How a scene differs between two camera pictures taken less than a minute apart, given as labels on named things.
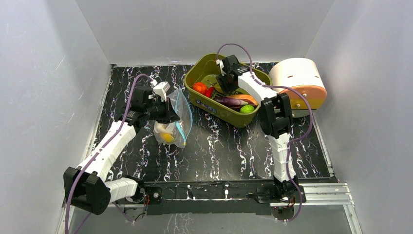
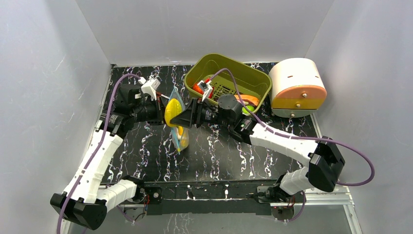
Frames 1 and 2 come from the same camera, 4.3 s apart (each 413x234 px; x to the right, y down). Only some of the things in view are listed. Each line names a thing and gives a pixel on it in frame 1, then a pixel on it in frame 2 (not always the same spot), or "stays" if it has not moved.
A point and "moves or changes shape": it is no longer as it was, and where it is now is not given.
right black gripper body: (224, 82) → (196, 112)
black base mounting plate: (175, 197) stays
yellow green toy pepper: (211, 81) → (174, 108)
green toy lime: (247, 108) stays
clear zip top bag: (176, 133) moves or changes shape
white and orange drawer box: (300, 73) stays
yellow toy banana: (167, 137) → (184, 141)
